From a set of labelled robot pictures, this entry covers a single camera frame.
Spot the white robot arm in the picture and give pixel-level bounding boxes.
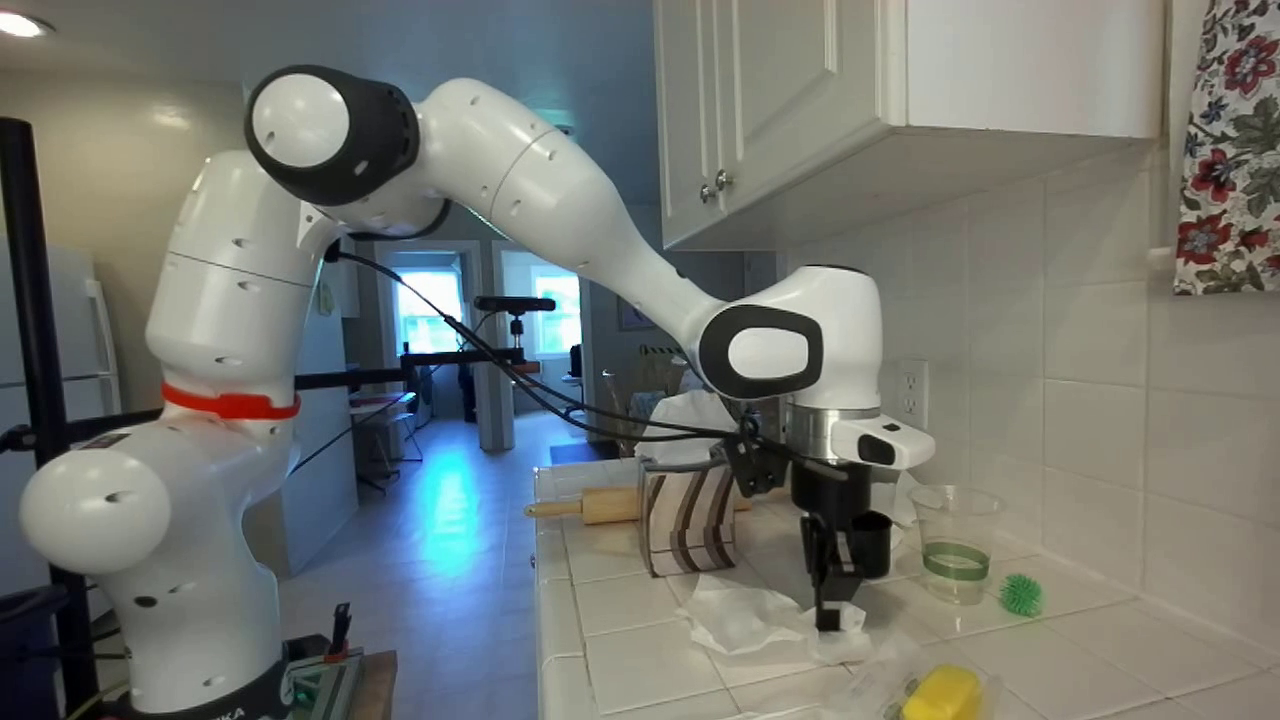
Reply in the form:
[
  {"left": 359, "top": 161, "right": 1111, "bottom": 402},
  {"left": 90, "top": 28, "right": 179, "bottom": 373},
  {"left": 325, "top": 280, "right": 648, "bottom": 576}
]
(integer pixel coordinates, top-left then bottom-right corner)
[{"left": 19, "top": 66, "right": 936, "bottom": 720}]

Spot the white wall outlet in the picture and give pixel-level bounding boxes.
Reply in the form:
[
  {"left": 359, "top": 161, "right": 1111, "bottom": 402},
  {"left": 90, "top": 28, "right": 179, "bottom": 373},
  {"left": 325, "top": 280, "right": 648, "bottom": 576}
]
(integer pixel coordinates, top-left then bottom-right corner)
[{"left": 901, "top": 361, "right": 933, "bottom": 427}]

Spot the clear glass with green band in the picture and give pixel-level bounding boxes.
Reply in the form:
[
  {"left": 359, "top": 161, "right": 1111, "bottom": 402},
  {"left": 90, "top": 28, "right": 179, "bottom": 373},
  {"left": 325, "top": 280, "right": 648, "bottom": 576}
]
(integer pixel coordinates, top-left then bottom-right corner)
[{"left": 911, "top": 486, "right": 1000, "bottom": 606}]

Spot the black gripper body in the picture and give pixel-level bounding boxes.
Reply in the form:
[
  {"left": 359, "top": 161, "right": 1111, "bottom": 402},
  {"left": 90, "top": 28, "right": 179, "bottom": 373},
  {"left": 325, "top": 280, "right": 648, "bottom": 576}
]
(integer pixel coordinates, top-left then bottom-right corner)
[{"left": 792, "top": 466, "right": 871, "bottom": 531}]

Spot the wooden rolling pin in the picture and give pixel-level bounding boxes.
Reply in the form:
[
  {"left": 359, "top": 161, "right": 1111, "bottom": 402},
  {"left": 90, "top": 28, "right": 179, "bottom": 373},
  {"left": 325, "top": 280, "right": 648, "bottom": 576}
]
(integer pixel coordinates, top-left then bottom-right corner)
[{"left": 528, "top": 490, "right": 640, "bottom": 523}]

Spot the small green object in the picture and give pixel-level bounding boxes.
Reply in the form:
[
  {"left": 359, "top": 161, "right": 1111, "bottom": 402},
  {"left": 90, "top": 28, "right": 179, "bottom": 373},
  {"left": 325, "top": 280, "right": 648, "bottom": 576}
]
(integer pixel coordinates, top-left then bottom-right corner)
[{"left": 1000, "top": 576, "right": 1042, "bottom": 617}]

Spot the black measuring cup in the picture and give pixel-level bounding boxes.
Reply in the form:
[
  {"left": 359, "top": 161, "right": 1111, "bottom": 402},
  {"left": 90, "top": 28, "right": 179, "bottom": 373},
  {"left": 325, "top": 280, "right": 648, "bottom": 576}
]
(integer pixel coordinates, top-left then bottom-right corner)
[{"left": 849, "top": 514, "right": 892, "bottom": 580}]

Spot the yellow sponge in plastic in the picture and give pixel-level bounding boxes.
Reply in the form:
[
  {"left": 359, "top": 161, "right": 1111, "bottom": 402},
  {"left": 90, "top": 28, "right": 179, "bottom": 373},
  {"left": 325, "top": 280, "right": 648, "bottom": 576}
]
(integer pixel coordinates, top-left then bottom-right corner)
[{"left": 901, "top": 664, "right": 988, "bottom": 720}]

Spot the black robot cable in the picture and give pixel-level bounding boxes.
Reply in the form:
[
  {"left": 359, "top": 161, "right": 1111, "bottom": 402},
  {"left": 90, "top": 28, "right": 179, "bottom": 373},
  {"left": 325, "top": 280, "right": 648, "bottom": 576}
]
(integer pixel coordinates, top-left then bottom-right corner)
[{"left": 325, "top": 238, "right": 802, "bottom": 474}]

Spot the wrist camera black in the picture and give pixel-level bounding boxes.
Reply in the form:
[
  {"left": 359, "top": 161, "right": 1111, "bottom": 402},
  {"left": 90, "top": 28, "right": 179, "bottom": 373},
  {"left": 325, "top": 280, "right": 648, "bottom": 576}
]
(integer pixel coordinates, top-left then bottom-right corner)
[{"left": 725, "top": 417, "right": 788, "bottom": 498}]

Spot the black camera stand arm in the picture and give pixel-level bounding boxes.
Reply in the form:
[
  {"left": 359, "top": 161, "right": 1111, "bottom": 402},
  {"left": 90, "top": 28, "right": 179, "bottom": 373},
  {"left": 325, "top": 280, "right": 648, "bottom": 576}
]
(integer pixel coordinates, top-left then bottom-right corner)
[{"left": 0, "top": 296, "right": 557, "bottom": 458}]

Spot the white upper cabinet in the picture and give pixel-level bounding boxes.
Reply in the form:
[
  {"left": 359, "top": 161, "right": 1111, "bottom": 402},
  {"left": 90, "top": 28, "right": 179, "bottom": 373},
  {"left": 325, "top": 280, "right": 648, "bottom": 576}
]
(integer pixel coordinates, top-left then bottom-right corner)
[{"left": 650, "top": 0, "right": 1166, "bottom": 253}]

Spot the floral curtain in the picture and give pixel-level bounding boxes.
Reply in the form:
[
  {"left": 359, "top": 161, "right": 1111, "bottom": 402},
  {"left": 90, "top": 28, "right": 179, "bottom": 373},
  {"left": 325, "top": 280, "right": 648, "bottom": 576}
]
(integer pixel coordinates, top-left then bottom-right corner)
[{"left": 1171, "top": 0, "right": 1280, "bottom": 296}]

